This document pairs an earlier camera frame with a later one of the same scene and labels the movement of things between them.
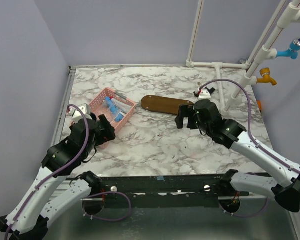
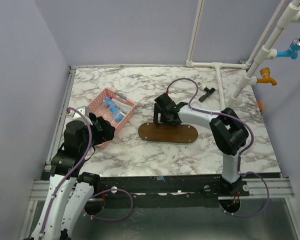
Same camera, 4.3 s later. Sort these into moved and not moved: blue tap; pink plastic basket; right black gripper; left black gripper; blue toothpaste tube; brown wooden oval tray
Moved: right black gripper; brown wooden oval tray
Not moved: blue tap; pink plastic basket; left black gripper; blue toothpaste tube
